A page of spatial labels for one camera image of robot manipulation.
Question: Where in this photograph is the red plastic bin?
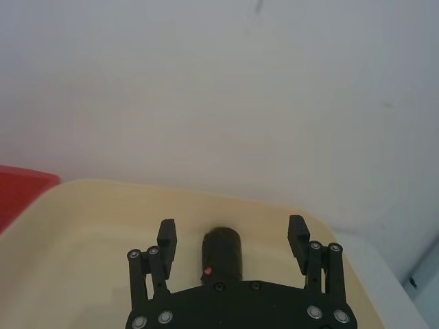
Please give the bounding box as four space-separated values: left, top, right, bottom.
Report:
0 164 62 231

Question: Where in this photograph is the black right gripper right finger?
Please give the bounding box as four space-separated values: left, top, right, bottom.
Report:
285 215 344 300

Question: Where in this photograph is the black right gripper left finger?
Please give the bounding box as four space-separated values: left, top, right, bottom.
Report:
126 218 178 307

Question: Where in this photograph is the cream plastic tray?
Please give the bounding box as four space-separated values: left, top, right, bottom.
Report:
0 178 423 329

